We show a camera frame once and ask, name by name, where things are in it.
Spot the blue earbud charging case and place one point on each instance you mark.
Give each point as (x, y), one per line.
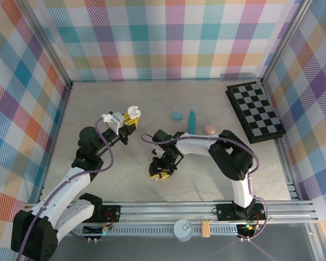
(176, 116)

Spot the teal cylindrical tube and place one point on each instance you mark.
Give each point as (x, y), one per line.
(192, 122)

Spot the pink earbud charging case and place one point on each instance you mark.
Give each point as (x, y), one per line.
(209, 129)

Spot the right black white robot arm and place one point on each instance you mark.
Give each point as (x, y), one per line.
(195, 144)

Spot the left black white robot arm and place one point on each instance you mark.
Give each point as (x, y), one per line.
(65, 187)

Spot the silver tin can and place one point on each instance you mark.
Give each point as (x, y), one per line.
(183, 229)

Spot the brown cork block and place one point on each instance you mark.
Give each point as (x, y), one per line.
(205, 229)

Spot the left black controller board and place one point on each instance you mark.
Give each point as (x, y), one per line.
(93, 230)

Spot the black controller board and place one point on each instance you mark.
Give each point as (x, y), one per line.
(93, 230)
(245, 231)

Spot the right black controller board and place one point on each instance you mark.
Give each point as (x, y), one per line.
(245, 231)

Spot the black grey chessboard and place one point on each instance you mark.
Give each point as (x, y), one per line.
(258, 108)

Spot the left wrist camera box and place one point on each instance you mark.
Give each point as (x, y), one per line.
(116, 119)

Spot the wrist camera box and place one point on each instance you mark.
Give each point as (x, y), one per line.
(159, 150)
(116, 119)

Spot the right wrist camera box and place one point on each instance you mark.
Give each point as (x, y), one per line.
(159, 150)

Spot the aluminium mounting rail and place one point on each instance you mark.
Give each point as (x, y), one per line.
(165, 210)

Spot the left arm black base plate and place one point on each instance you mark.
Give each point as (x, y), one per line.
(111, 213)

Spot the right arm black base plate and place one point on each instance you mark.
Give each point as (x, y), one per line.
(225, 212)

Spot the aluminium frame post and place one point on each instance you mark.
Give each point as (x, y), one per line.
(285, 40)
(50, 46)

